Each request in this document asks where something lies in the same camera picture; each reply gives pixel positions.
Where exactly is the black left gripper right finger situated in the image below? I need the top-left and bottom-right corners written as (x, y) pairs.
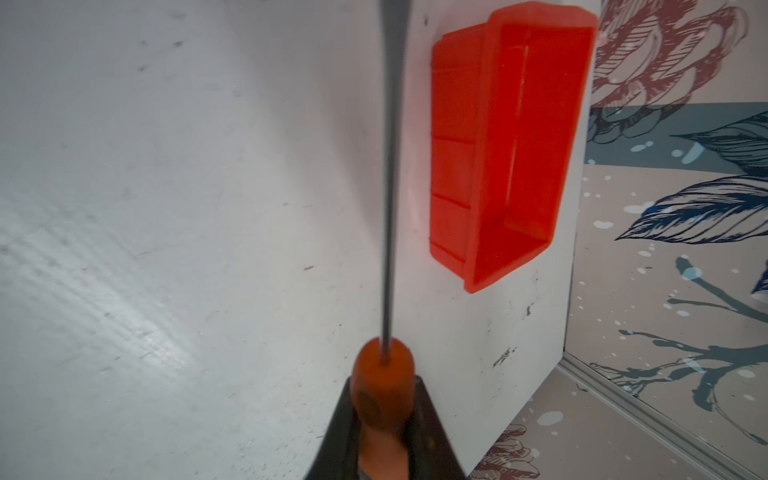
top-left (404, 376), bottom-right (466, 480)

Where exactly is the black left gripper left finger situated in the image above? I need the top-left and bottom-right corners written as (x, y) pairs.
top-left (305, 378), bottom-right (360, 480)

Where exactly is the orange handled screwdriver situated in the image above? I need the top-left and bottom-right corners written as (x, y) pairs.
top-left (350, 1), bottom-right (414, 479)

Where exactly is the red plastic bin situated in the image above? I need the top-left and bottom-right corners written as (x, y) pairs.
top-left (429, 1), bottom-right (598, 293)

